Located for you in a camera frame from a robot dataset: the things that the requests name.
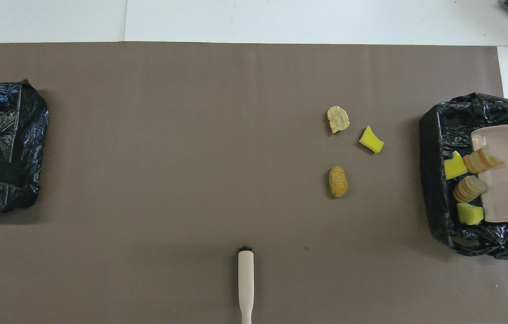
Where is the brown oval bread roll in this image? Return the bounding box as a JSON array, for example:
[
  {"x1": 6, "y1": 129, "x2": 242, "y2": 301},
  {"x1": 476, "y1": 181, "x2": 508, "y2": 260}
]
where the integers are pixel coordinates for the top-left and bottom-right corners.
[{"x1": 328, "y1": 166, "x2": 349, "y2": 198}]

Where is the brown table mat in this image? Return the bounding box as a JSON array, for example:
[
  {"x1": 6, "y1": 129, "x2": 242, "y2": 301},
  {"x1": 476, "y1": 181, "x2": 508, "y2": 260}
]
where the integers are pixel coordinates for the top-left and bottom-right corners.
[{"x1": 0, "y1": 42, "x2": 508, "y2": 324}]

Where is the orange striped croissant piece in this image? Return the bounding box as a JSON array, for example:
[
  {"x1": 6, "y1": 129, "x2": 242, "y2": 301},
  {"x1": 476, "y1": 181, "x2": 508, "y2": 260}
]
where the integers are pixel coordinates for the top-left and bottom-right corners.
[
  {"x1": 453, "y1": 175, "x2": 488, "y2": 203},
  {"x1": 463, "y1": 145, "x2": 505, "y2": 174}
]

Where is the pale bread piece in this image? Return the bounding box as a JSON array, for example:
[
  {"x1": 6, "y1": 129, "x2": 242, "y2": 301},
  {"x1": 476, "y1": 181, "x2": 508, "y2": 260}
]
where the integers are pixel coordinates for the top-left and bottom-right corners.
[{"x1": 328, "y1": 106, "x2": 351, "y2": 134}]

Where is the yellow notched sponge piece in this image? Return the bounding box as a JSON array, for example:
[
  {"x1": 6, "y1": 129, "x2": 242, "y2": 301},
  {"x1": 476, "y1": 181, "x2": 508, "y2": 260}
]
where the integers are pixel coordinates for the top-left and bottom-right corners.
[{"x1": 444, "y1": 151, "x2": 468, "y2": 180}]

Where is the yellow rectangular sponge piece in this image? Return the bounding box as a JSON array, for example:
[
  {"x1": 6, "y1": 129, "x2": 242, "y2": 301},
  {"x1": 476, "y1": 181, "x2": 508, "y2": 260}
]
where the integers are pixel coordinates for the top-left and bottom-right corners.
[{"x1": 456, "y1": 202, "x2": 485, "y2": 226}]

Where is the beige hand brush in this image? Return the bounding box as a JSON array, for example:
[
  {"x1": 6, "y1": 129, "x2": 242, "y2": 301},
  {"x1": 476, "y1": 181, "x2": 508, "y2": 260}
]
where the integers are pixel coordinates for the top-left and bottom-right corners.
[{"x1": 238, "y1": 245, "x2": 255, "y2": 324}]

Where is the small yellow sponge wedge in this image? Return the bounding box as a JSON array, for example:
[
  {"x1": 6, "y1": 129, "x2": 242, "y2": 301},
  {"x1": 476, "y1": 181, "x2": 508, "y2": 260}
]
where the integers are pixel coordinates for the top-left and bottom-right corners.
[{"x1": 359, "y1": 126, "x2": 385, "y2": 154}]

